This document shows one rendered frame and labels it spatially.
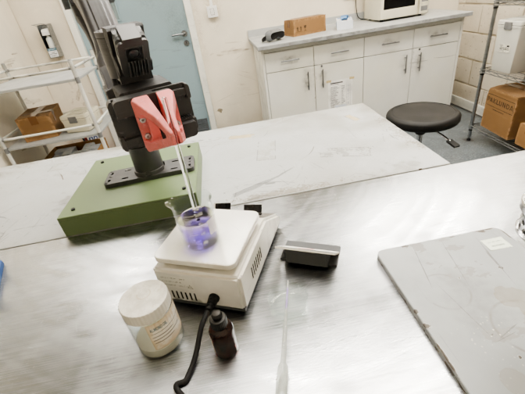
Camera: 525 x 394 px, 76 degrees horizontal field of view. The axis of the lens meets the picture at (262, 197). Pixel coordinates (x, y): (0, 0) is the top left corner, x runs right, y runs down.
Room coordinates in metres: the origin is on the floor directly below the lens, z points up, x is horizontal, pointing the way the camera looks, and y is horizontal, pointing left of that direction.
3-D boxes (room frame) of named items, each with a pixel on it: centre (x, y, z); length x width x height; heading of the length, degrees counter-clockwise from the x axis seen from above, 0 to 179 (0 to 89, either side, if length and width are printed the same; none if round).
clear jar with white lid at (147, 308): (0.29, 0.16, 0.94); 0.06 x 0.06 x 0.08
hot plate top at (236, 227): (0.39, 0.08, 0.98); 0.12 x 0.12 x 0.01; 69
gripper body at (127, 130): (0.46, 0.13, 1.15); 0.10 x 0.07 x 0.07; 115
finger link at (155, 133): (0.40, 0.09, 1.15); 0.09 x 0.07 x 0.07; 25
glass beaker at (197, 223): (0.37, 0.09, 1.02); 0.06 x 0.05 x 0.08; 90
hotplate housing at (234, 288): (0.41, 0.07, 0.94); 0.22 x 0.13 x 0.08; 159
